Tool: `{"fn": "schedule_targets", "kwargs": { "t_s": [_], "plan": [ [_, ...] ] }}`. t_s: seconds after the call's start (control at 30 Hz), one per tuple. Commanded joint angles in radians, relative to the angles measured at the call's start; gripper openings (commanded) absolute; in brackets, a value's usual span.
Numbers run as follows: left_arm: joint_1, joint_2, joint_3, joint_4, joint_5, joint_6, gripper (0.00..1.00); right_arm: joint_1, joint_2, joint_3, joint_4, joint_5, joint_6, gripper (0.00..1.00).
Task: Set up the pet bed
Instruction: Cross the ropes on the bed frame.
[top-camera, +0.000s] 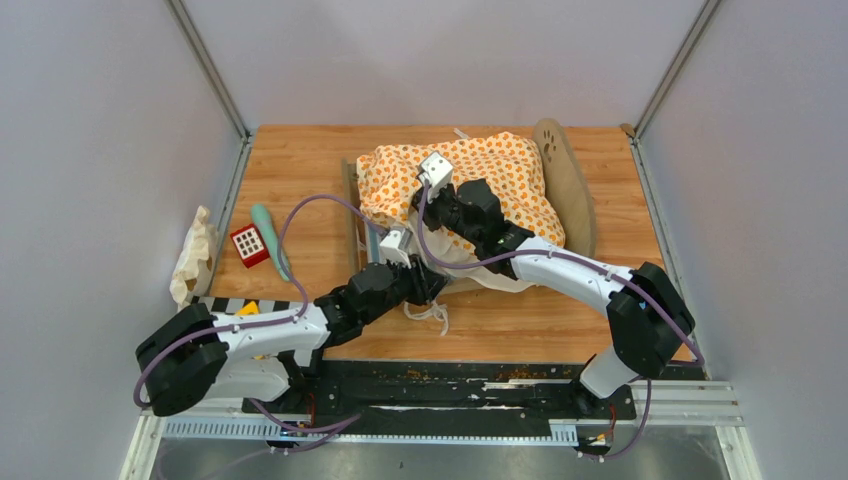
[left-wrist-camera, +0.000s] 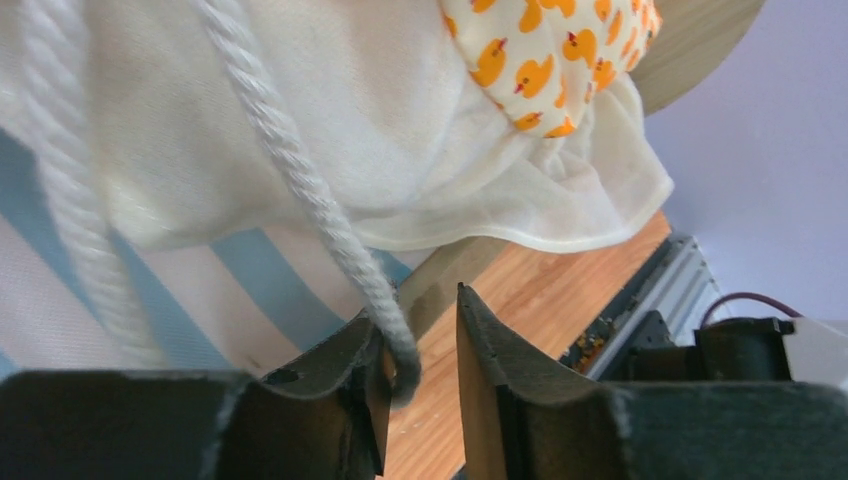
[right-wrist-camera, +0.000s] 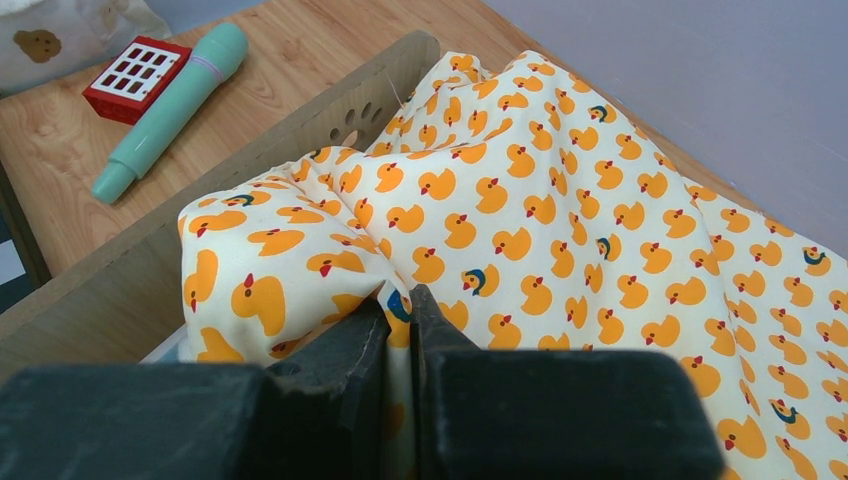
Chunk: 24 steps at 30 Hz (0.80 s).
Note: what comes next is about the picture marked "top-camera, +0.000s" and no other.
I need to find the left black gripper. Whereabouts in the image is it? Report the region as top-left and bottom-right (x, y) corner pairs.
(362, 252), (454, 327)

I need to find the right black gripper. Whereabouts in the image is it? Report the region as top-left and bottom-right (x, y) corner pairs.
(410, 179), (482, 246)

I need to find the yellow duck print blanket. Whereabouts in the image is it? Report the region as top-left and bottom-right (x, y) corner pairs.
(356, 131), (567, 293)

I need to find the wooden pet bed frame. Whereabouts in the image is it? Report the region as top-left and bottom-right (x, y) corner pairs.
(345, 118), (598, 273)

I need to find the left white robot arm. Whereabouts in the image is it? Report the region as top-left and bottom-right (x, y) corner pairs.
(134, 253), (449, 417)

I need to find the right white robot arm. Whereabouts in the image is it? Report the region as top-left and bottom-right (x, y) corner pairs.
(414, 152), (704, 418)

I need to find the yellow plastic block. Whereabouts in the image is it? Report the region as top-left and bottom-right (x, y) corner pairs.
(235, 301), (260, 317)

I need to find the red window toy block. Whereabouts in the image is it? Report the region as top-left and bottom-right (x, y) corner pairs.
(229, 224), (270, 269)

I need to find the teal cylinder toy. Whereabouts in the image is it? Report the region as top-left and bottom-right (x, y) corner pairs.
(250, 204), (291, 282)

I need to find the black white checkerboard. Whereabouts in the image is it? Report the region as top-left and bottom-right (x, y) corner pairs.
(191, 297), (302, 316)

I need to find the white duck pillow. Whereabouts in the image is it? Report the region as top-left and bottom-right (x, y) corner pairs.
(169, 206), (219, 311)

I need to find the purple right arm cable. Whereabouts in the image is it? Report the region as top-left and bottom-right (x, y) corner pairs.
(416, 183), (704, 452)

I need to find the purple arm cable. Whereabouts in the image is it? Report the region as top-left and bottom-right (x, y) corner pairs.
(132, 196), (399, 439)
(416, 183), (704, 452)

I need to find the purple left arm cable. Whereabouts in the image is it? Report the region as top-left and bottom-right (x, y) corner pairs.
(132, 196), (399, 439)

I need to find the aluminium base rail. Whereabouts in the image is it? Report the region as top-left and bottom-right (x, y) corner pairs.
(164, 360), (744, 450)

